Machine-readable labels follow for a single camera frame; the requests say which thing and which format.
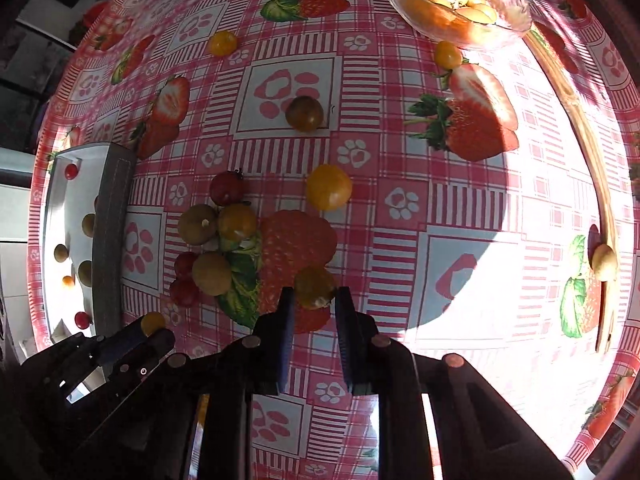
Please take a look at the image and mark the yellow-green cherry tomato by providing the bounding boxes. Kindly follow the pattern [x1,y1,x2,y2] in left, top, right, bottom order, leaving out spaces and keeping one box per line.
[294,266,337,310]

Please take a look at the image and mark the yellow cherry tomato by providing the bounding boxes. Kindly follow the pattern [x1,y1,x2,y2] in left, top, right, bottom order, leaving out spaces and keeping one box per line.
[140,311,167,336]

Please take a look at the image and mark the clear glass bowl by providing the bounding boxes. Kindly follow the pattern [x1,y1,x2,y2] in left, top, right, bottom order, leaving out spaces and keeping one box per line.
[378,0,533,51]

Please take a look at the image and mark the strawberry print plaid tablecloth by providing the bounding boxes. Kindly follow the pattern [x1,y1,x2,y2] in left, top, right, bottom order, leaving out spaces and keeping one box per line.
[27,0,640,480]

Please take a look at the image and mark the long wooden stick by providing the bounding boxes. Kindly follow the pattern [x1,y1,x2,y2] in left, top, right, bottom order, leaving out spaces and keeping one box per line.
[527,30,618,356]

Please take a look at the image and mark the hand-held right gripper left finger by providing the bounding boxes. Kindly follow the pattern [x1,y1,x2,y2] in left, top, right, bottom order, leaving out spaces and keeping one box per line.
[165,287,297,480]

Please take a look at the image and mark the cherry tomatoes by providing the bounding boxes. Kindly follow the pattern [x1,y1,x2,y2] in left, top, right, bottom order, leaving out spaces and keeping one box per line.
[54,30,463,329]

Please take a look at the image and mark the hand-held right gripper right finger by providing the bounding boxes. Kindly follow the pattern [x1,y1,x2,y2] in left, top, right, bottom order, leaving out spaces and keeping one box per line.
[335,286,576,480]

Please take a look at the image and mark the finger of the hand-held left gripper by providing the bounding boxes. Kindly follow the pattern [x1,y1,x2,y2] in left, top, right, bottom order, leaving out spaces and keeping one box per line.
[109,329,177,387]
[47,329,151,391]

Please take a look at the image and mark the beige round fruit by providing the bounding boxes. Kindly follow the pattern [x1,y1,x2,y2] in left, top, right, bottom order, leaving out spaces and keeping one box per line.
[591,243,618,282]

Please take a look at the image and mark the grey rectangular tray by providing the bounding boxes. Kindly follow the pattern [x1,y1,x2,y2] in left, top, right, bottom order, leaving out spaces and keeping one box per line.
[39,142,137,343]

